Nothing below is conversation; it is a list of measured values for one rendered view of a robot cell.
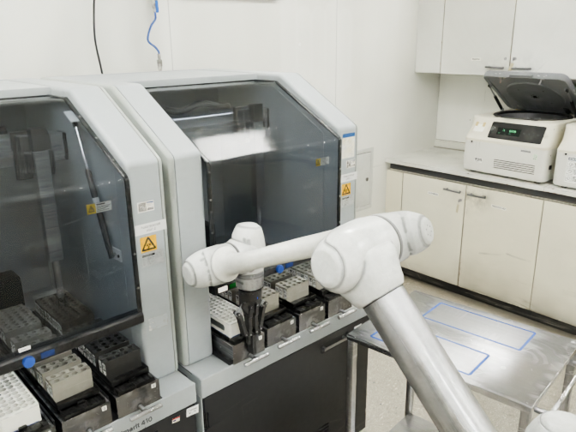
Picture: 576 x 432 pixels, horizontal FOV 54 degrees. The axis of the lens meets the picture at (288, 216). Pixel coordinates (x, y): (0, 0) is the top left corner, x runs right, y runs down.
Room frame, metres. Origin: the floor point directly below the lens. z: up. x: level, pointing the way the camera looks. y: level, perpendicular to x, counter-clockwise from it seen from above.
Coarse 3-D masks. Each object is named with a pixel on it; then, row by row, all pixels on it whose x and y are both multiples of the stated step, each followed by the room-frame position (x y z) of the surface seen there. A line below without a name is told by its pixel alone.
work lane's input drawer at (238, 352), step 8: (216, 336) 1.67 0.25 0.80; (224, 336) 1.65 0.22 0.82; (240, 336) 1.65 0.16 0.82; (264, 336) 1.69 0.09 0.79; (216, 344) 1.67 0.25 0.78; (224, 344) 1.64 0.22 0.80; (232, 344) 1.62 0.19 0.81; (240, 344) 1.62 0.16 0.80; (256, 344) 1.67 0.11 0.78; (264, 344) 1.69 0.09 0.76; (224, 352) 1.64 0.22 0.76; (232, 352) 1.60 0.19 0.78; (240, 352) 1.62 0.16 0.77; (248, 352) 1.64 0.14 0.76; (240, 360) 1.62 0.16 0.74; (256, 360) 1.61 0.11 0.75
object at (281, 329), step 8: (272, 320) 1.76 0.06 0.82; (280, 320) 1.76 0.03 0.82; (288, 320) 1.78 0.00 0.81; (264, 328) 1.72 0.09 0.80; (272, 328) 1.72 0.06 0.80; (280, 328) 1.75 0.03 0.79; (288, 328) 1.78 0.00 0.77; (272, 336) 1.72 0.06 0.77; (280, 336) 1.75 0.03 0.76; (288, 336) 1.78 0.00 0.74; (272, 344) 1.72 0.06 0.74; (280, 344) 1.70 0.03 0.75; (288, 344) 1.72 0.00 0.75
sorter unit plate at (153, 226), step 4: (160, 220) 1.56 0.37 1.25; (164, 220) 1.57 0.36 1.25; (144, 224) 1.52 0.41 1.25; (148, 224) 1.53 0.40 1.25; (152, 224) 1.54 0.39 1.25; (156, 224) 1.55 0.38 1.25; (160, 224) 1.56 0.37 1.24; (164, 224) 1.57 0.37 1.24; (136, 228) 1.51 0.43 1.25; (140, 228) 1.51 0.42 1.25; (144, 228) 1.52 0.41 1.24; (148, 228) 1.53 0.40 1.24; (152, 228) 1.54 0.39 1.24; (156, 228) 1.55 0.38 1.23; (160, 228) 1.56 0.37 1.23; (164, 228) 1.56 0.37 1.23; (136, 232) 1.50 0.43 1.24; (140, 232) 1.51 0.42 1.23; (144, 232) 1.52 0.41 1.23; (148, 232) 1.53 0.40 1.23; (136, 236) 1.50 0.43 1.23
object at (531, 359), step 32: (448, 320) 1.74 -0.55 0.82; (480, 320) 1.73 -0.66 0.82; (352, 352) 1.64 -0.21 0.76; (384, 352) 1.55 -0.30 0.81; (448, 352) 1.53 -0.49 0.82; (480, 352) 1.53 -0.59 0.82; (512, 352) 1.52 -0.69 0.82; (544, 352) 1.52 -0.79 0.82; (352, 384) 1.64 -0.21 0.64; (480, 384) 1.36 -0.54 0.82; (512, 384) 1.36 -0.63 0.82; (544, 384) 1.36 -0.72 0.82; (352, 416) 1.64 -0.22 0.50; (416, 416) 1.93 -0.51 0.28
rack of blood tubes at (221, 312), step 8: (216, 296) 1.86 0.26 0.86; (216, 304) 1.79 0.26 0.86; (224, 304) 1.79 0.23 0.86; (232, 304) 1.78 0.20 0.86; (216, 312) 1.73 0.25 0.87; (224, 312) 1.73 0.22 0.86; (232, 312) 1.73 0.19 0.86; (216, 320) 1.69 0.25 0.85; (224, 320) 1.68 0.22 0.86; (232, 320) 1.68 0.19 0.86; (216, 328) 1.70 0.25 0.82; (224, 328) 1.72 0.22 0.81; (232, 328) 1.65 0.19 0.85; (232, 336) 1.65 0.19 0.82
